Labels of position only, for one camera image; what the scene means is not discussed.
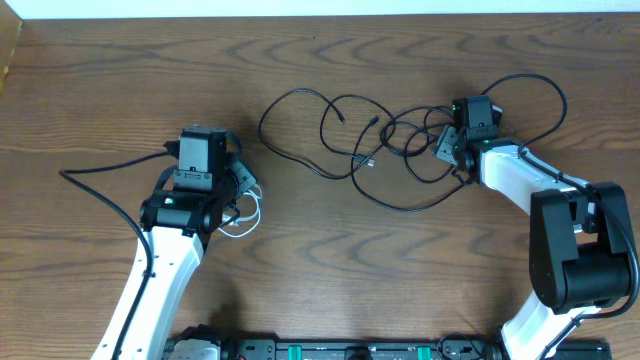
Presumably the white usb cable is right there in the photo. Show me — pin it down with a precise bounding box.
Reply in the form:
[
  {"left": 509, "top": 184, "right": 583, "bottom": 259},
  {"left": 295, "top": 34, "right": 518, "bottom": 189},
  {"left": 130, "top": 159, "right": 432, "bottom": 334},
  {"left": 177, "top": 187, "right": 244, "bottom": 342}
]
[{"left": 215, "top": 183, "right": 264, "bottom": 239}]

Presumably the black thin cable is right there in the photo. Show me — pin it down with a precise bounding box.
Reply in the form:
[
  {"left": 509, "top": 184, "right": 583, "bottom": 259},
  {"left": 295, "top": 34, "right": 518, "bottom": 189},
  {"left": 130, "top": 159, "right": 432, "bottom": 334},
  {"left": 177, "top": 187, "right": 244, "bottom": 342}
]
[{"left": 257, "top": 88, "right": 469, "bottom": 213}]

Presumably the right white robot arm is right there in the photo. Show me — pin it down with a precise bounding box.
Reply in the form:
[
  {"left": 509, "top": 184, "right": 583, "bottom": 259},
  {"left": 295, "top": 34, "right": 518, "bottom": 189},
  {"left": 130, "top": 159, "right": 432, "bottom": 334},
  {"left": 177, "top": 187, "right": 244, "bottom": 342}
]
[{"left": 433, "top": 96, "right": 639, "bottom": 359}]

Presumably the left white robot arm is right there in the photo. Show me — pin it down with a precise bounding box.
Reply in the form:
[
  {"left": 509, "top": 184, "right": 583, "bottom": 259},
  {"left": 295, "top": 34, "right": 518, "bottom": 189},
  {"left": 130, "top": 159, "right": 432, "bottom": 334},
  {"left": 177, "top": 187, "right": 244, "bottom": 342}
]
[{"left": 93, "top": 126, "right": 257, "bottom": 359}]

